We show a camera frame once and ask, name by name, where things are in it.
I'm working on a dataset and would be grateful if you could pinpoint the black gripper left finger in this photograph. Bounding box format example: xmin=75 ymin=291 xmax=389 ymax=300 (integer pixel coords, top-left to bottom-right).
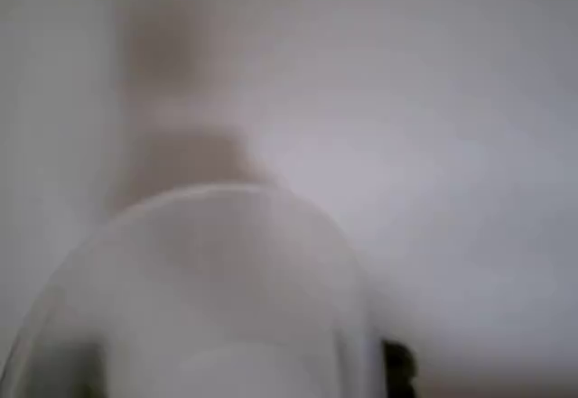
xmin=58 ymin=342 xmax=107 ymax=398

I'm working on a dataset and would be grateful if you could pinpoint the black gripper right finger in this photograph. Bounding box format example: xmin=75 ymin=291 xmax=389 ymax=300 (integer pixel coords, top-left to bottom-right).
xmin=380 ymin=338 xmax=419 ymax=398

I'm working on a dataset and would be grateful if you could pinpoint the small clear plastic cup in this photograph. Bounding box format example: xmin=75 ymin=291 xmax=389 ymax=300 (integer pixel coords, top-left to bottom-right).
xmin=0 ymin=182 xmax=386 ymax=398

